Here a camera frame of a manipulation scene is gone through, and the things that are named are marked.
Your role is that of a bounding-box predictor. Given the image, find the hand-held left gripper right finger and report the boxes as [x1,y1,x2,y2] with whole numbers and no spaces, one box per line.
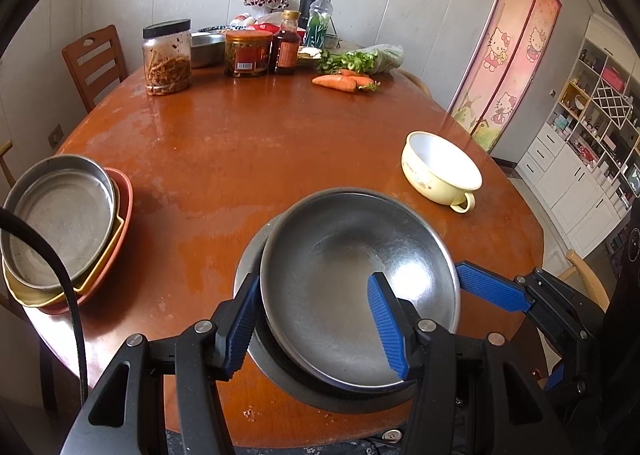
[366,272,576,455]

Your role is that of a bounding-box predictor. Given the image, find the round steel pan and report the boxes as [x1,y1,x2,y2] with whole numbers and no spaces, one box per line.
[0,154,117,292]

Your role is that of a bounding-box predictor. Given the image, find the black cable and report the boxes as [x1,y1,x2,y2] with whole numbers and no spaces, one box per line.
[0,208,90,406]

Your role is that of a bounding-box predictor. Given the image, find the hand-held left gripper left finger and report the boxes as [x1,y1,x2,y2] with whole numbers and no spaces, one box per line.
[60,272,263,455]

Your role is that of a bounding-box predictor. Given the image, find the orange plate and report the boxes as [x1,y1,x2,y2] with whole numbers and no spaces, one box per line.
[35,168,133,316]

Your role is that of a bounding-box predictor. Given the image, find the yellow shell-shaped plate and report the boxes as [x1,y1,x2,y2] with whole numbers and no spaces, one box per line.
[2,180,125,308]

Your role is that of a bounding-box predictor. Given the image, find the black thermos bottle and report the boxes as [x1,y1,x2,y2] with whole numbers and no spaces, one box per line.
[298,0,332,28]

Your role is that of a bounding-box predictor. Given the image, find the red label jar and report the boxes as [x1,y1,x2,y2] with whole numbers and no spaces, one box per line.
[223,29,273,78]

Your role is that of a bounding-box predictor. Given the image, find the yellow handled bowl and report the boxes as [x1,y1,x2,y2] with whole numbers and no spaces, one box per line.
[401,131,483,214]

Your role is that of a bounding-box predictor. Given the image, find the black-lidded pickle jar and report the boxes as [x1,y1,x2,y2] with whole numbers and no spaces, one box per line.
[142,19,193,97]

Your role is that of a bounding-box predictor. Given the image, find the white display cabinet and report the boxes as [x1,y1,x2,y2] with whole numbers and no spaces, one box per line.
[515,14,640,261]

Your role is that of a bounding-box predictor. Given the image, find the carrot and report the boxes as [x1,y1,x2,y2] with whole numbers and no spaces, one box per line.
[339,69,381,92]
[312,74,358,94]

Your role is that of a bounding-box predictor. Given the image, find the green leafy vegetables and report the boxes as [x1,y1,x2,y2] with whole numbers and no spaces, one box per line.
[316,49,381,75]

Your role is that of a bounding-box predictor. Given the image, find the clear green plastic bottle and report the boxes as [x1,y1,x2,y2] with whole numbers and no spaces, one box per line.
[305,0,335,48]

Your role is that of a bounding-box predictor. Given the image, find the small steel bowl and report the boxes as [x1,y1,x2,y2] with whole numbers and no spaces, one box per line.
[190,32,227,69]

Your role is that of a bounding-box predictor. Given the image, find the wooden ladder-back chair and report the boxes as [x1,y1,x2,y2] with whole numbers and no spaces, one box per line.
[62,24,128,113]

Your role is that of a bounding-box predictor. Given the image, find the pink cartoon cat fridge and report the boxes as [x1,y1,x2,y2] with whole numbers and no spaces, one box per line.
[446,0,563,153]

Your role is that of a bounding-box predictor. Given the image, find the red white plastic bag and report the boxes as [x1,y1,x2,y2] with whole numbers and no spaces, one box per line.
[247,10,281,33]

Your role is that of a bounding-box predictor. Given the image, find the clear plastic bag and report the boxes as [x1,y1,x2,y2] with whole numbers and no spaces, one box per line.
[372,44,405,73]

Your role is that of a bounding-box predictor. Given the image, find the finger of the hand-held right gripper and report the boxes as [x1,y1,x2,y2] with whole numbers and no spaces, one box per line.
[544,363,598,412]
[455,260,605,362]

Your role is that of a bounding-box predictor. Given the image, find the dark sauce bottle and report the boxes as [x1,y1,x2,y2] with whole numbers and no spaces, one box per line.
[268,10,302,76]

